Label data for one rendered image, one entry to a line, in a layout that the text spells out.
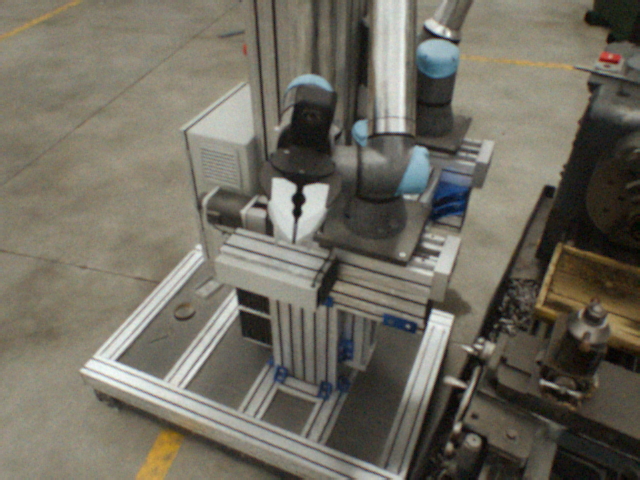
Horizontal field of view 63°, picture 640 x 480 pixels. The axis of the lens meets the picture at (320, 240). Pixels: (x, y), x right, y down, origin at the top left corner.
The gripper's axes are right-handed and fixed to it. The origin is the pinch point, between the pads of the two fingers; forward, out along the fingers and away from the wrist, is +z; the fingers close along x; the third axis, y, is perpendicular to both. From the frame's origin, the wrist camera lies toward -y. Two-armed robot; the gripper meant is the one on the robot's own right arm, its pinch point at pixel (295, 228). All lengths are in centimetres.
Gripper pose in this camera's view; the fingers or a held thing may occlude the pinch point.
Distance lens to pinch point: 52.3
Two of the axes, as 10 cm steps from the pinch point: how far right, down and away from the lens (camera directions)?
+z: -0.3, 6.4, -7.6
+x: -9.9, -1.3, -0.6
